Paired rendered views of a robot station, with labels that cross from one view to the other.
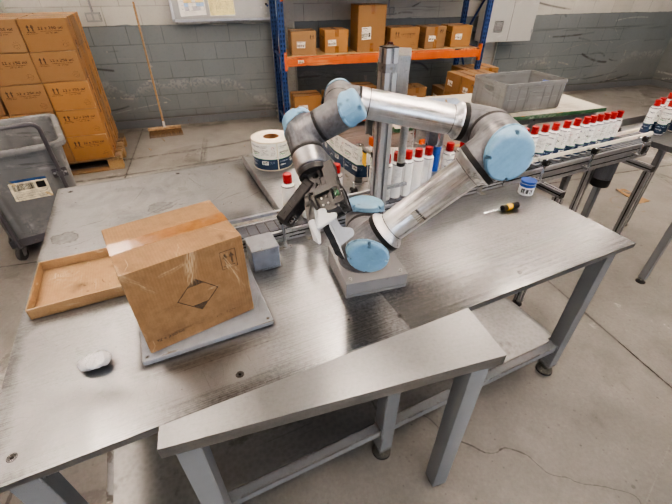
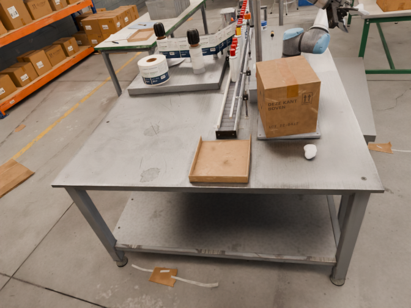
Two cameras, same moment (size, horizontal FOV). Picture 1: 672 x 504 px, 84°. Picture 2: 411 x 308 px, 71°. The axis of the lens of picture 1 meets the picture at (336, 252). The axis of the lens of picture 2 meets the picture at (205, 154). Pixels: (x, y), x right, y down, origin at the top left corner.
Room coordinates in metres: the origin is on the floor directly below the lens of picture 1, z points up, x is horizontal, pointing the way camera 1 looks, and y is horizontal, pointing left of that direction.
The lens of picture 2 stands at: (0.33, 1.66, 1.73)
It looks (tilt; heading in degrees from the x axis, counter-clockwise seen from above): 39 degrees down; 312
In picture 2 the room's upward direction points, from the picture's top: 12 degrees counter-clockwise
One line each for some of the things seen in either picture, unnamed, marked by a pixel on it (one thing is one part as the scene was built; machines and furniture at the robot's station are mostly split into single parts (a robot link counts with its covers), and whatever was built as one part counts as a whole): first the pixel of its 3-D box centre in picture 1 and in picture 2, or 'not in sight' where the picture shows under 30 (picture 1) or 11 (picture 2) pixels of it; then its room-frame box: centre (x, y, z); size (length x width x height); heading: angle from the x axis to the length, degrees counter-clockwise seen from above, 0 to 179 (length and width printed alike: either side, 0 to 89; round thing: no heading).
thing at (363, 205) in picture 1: (364, 218); (293, 40); (1.01, -0.09, 1.06); 0.13 x 0.12 x 0.14; 0
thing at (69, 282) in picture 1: (87, 276); (221, 156); (0.98, 0.84, 0.85); 0.30 x 0.26 x 0.04; 115
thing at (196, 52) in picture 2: not in sight; (195, 51); (1.62, 0.13, 1.03); 0.09 x 0.09 x 0.30
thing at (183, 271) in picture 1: (182, 271); (284, 96); (0.84, 0.44, 0.99); 0.30 x 0.24 x 0.27; 125
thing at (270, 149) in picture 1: (272, 150); (154, 69); (1.87, 0.33, 0.95); 0.20 x 0.20 x 0.14
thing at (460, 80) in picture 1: (476, 96); (107, 30); (5.55, -1.97, 0.32); 1.20 x 0.83 x 0.64; 15
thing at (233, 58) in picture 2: (289, 198); (233, 65); (1.29, 0.18, 0.98); 0.05 x 0.05 x 0.20
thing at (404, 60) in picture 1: (393, 82); not in sight; (1.37, -0.19, 1.38); 0.17 x 0.10 x 0.19; 170
